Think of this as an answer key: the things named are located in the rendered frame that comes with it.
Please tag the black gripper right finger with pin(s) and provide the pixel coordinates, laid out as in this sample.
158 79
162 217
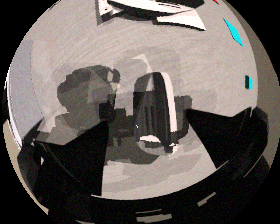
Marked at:
217 133

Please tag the small cyan rectangular block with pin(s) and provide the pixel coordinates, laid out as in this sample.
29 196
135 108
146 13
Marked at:
248 82

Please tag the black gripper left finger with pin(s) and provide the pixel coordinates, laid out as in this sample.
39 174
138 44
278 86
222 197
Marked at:
83 157

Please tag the cyan flat square plate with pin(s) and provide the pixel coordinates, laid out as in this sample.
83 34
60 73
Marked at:
233 32

